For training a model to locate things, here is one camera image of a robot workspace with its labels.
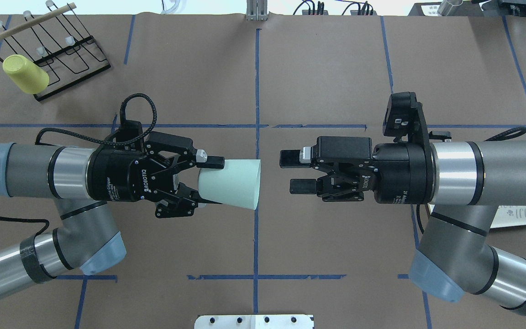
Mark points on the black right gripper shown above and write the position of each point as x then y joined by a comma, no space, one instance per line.
402,174

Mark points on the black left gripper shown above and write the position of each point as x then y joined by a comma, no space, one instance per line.
113,177

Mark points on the pale green cup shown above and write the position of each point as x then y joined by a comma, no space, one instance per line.
237,184

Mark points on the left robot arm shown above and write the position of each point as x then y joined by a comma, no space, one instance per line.
151,282

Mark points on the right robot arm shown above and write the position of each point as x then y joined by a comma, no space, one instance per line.
465,181

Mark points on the yellow cup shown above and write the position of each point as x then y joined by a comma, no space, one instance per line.
30,78

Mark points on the white bear tray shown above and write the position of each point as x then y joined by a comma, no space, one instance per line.
523,217

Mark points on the silver metal cylinder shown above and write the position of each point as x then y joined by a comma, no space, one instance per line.
449,7

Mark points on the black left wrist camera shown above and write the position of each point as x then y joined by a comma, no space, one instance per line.
126,131

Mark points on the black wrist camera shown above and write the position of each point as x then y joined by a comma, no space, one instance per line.
404,118
126,131

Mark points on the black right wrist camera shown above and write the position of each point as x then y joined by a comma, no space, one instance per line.
404,118

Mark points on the white camera pole base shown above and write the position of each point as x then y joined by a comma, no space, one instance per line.
256,321

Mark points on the aluminium frame post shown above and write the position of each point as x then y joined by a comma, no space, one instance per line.
257,10

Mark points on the black wire cup rack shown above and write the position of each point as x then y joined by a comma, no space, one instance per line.
57,42

